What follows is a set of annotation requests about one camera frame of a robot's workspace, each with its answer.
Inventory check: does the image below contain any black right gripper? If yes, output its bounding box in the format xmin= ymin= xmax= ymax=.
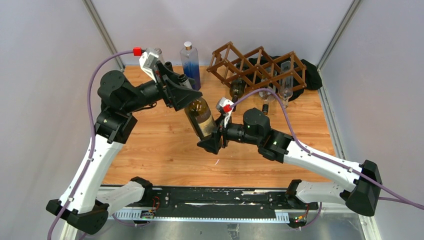
xmin=197 ymin=114 xmax=261 ymax=155

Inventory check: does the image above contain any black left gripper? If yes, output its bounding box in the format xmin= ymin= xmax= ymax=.
xmin=123 ymin=61 xmax=202 ymax=114

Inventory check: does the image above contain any dark bottle barcode label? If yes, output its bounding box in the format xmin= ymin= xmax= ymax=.
xmin=184 ymin=97 xmax=216 ymax=140

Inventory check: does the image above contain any dark bottle white label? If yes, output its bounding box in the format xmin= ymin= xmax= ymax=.
xmin=164 ymin=61 xmax=174 ymax=72

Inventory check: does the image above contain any blue square glass bottle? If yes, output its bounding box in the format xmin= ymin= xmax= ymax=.
xmin=179 ymin=41 xmax=201 ymax=90

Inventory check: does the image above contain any clear round glass bottle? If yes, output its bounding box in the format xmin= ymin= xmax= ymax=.
xmin=154 ymin=47 xmax=166 ymax=65

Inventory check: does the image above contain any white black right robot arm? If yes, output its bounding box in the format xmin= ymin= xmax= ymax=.
xmin=197 ymin=108 xmax=382 ymax=217

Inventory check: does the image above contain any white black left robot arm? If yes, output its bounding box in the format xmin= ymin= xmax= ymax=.
xmin=46 ymin=62 xmax=202 ymax=235

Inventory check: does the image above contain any dark bottle lower rack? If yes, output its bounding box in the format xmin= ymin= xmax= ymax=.
xmin=229 ymin=78 xmax=246 ymax=103

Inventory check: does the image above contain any small clear bottle in rack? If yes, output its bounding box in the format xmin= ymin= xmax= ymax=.
xmin=258 ymin=83 xmax=277 ymax=115

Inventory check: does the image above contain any brown wooden wine rack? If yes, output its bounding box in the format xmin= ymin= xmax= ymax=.
xmin=206 ymin=41 xmax=307 ymax=93

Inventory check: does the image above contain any black cloth behind rack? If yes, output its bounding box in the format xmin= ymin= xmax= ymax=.
xmin=247 ymin=57 xmax=323 ymax=102

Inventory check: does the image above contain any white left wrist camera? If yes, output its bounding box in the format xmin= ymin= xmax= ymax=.
xmin=139 ymin=47 xmax=159 ymax=82

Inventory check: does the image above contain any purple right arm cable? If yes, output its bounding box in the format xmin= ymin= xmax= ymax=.
xmin=222 ymin=88 xmax=424 ymax=212

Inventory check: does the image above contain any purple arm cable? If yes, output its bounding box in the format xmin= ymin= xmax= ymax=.
xmin=46 ymin=46 xmax=144 ymax=240
xmin=222 ymin=88 xmax=424 ymax=212

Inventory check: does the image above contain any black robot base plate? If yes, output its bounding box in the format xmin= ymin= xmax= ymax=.
xmin=109 ymin=185 xmax=319 ymax=223

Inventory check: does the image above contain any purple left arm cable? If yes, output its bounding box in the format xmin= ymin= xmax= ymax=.
xmin=46 ymin=46 xmax=144 ymax=240

